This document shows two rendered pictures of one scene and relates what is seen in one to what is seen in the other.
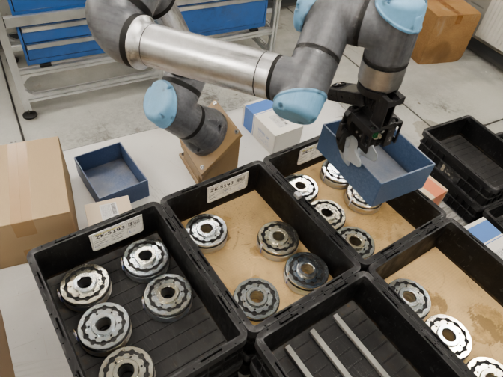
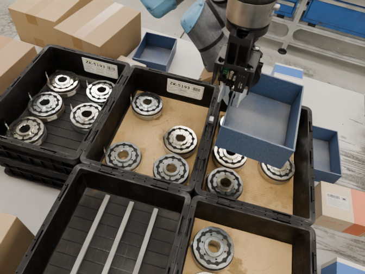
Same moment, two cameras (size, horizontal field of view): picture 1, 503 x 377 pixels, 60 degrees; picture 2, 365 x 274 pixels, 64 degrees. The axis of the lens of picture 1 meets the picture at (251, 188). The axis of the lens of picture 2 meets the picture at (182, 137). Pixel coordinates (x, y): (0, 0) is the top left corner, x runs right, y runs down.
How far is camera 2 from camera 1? 58 cm
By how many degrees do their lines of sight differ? 30
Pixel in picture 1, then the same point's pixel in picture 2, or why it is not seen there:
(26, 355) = not seen: hidden behind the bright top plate
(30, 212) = (85, 35)
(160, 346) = (57, 136)
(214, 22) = (347, 22)
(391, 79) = (239, 10)
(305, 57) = not seen: outside the picture
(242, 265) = (145, 137)
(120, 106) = not seen: hidden behind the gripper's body
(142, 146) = (193, 53)
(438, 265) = (275, 256)
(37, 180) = (105, 24)
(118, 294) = (74, 99)
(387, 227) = (269, 199)
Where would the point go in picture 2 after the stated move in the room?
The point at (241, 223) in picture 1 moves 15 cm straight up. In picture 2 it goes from (175, 117) to (179, 85)
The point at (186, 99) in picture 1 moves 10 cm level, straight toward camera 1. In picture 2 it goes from (207, 19) to (188, 30)
